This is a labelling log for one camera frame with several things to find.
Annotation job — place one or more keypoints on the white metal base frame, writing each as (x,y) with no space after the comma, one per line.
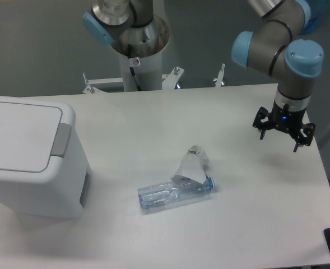
(135,78)

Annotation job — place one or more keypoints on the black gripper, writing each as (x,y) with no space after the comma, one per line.
(283,120)

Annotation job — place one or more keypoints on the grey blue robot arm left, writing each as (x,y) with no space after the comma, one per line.
(106,21)

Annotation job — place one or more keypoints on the crushed clear plastic bottle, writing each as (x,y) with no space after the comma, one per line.
(167,193)

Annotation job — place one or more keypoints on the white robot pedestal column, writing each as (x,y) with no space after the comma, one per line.
(143,46)

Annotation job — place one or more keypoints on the crumpled white paper wrapper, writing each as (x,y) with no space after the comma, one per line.
(192,167)

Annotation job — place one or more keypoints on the white trash can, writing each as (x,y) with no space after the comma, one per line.
(59,190)

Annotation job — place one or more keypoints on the white trash can lid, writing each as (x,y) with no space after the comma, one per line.
(27,133)

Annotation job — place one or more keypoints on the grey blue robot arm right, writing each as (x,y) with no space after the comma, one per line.
(295,63)

